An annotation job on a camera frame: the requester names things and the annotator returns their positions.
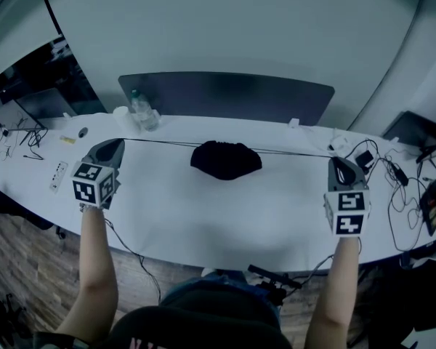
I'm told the white paper cup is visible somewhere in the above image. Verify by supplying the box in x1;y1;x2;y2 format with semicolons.
113;105;142;135

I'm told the white crumpled item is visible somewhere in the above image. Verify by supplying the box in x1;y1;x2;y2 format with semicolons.
328;132;350;153

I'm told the tangled black cable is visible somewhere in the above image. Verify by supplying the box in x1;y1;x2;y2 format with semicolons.
384;150;429;253

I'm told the white chair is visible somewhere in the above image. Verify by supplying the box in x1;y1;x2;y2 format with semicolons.
398;236;436;271

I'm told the person's left forearm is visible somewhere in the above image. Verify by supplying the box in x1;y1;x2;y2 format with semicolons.
55;204;120;345

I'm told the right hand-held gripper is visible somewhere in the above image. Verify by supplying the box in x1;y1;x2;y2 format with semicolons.
323;156;371;238

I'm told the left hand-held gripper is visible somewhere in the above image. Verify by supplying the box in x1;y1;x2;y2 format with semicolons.
70;138;126;210

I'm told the left hand-held gripper cable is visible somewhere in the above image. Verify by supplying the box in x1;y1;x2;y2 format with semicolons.
104;217;164;305

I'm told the black power brick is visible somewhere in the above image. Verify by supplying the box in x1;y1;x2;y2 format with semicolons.
387;163;411;188

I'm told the black power adapter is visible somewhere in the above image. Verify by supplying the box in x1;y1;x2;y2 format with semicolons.
354;150;375;167

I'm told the black monitor right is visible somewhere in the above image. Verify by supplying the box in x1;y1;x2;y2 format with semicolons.
382;110;436;149

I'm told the black tripod with cables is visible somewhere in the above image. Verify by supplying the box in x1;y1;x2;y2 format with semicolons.
0;110;49;162

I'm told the black office chair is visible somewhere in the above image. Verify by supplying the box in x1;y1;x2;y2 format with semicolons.
0;292;34;349
355;262;436;349

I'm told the person's black top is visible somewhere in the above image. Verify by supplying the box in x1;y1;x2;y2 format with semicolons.
32;288;292;349

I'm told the right hand-held gripper cable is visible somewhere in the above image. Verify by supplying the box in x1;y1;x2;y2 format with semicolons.
286;254;336;287

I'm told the hand-held gripper cable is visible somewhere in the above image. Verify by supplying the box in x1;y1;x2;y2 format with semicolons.
104;217;164;305
286;254;336;287

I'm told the black belt pack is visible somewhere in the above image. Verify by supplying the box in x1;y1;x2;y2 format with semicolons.
246;263;303;305

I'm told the clear plastic water bottle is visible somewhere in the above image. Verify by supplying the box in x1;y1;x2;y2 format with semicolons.
130;89;161;133

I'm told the black cloth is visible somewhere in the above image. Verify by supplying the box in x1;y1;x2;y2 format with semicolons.
123;137;336;182

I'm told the wide dark grey divider panel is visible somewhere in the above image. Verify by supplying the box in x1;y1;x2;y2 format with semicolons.
117;71;336;127

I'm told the person's right forearm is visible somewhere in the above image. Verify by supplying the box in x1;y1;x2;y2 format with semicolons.
304;234;362;349

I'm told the white power strip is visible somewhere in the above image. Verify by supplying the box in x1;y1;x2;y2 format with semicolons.
49;161;70;195

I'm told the black food tray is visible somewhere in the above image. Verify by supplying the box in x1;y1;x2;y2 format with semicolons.
419;178;436;237

